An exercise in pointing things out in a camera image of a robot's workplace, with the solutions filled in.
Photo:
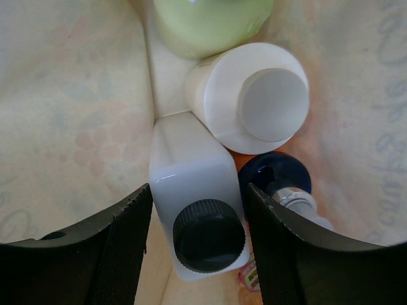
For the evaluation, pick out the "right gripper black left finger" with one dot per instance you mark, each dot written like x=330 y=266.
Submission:
x=95 y=261

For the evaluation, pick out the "cream cylindrical bottle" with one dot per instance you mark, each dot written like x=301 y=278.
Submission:
x=252 y=98

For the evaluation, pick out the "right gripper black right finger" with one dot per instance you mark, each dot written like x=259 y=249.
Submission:
x=299 y=262

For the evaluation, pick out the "amber bottle pink cap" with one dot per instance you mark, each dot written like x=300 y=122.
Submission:
x=249 y=292

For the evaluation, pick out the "green pump lotion bottle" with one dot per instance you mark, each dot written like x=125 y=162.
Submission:
x=201 y=29

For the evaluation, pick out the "beige canvas bag orange handles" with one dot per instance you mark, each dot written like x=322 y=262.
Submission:
x=83 y=81

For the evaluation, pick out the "white square bottle black cap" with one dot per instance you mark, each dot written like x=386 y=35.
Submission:
x=194 y=185

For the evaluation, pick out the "orange bottle blue spray top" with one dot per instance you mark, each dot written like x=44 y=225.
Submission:
x=286 y=180

